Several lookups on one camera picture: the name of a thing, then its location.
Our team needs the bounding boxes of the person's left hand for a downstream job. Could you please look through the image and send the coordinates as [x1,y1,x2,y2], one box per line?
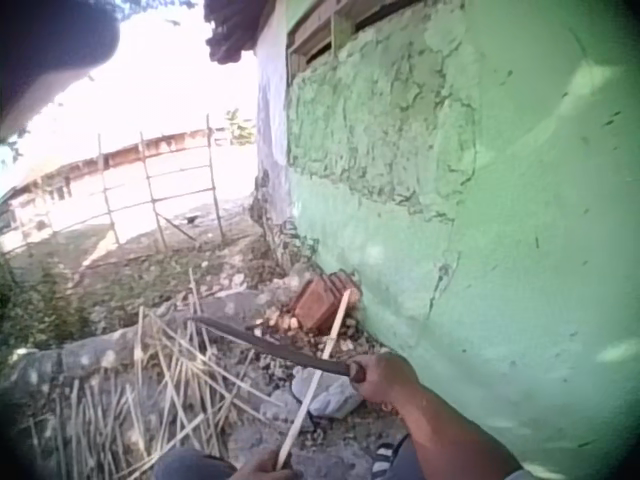
[233,448,305,480]

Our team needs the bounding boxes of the person's right hand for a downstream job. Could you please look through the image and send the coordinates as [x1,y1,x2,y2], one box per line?
[351,352,424,406]

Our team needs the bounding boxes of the pale bamboo stick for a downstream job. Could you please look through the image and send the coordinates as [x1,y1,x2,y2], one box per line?
[276,290,352,471]

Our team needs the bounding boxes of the dark machete knife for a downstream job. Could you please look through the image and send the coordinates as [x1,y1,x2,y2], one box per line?
[189,315,366,385]

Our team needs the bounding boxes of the person's legs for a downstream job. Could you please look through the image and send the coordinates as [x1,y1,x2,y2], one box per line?
[152,433,426,480]

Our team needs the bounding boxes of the red brick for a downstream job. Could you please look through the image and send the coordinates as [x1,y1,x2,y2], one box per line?
[291,273,362,335]

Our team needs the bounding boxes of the pile of split bamboo strips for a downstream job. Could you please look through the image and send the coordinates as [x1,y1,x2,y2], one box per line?
[27,269,281,480]

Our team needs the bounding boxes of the grey concrete slab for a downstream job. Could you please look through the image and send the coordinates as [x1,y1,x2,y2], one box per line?
[9,289,281,381]

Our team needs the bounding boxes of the bamboo pole fence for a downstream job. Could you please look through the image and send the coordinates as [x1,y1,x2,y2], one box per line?
[0,114,226,261]

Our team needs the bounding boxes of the long distant building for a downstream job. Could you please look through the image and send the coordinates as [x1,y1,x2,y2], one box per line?
[0,127,236,236]

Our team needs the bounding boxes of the dark roof eave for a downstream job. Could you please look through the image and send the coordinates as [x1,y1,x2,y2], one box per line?
[203,0,274,66]

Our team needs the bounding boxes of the wooden window frame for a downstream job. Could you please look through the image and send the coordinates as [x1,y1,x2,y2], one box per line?
[285,0,426,76]

